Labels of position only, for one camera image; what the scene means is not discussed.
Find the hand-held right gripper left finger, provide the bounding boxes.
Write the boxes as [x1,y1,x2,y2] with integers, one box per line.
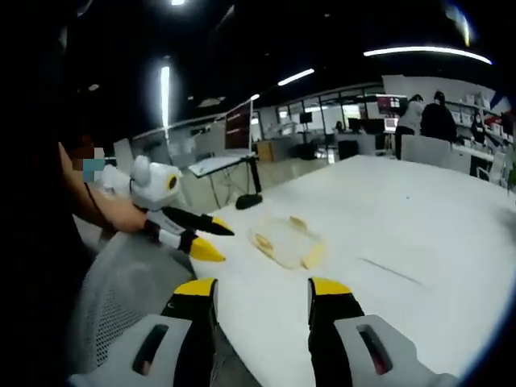
[68,277,221,387]

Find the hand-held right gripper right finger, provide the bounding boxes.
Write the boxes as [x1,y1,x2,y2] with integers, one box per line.
[306,276,459,387]

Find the beige plastic buckle part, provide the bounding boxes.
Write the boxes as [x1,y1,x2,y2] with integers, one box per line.
[252,234,276,254]

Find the tilted white drawing table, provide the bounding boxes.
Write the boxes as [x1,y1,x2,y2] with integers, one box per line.
[188,152,256,179]

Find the black desk stand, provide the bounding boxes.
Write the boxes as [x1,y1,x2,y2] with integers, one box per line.
[235,155,264,211]

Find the grey mesh chair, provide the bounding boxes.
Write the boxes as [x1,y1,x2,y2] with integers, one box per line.
[78,231,198,376]

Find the long ceiling light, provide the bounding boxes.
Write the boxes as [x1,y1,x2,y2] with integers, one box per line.
[277,68,316,87]
[160,65,171,127]
[362,45,493,66]

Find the dark red monitor screen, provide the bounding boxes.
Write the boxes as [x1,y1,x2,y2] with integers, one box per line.
[224,100,255,152]

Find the person's dark clothing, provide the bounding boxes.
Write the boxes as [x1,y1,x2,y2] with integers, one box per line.
[0,23,96,387]

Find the white chair back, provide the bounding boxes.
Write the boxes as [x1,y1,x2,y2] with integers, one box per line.
[400,134,452,163]

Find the green plant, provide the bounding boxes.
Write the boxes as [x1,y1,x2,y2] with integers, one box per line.
[504,144,516,195]

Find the black cable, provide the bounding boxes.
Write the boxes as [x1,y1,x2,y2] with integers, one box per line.
[83,180,104,221]

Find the wall display screen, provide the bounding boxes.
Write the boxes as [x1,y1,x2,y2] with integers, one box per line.
[376,94,409,116]

